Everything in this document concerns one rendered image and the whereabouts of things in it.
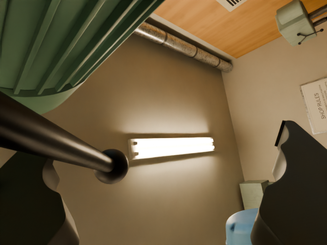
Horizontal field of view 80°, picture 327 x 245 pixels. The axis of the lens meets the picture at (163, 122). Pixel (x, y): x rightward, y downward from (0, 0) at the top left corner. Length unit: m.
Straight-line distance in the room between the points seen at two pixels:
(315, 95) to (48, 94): 2.95
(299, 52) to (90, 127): 2.69
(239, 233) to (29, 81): 0.37
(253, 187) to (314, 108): 1.23
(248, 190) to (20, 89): 2.95
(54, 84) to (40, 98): 0.02
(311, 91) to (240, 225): 2.72
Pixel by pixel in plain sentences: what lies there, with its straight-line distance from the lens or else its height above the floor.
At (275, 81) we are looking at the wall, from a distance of 3.18.
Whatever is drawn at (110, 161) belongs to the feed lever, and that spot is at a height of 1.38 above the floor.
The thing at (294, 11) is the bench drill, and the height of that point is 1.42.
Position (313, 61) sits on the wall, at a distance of 3.13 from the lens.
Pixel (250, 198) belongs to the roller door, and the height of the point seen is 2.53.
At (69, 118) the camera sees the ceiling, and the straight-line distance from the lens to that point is 1.61.
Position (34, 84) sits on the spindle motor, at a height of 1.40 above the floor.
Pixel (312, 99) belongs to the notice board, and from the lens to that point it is 3.02.
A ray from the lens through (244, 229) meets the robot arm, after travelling 0.40.
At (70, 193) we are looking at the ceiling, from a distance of 1.55.
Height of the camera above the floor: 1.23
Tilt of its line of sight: 44 degrees up
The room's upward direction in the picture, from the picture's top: 110 degrees counter-clockwise
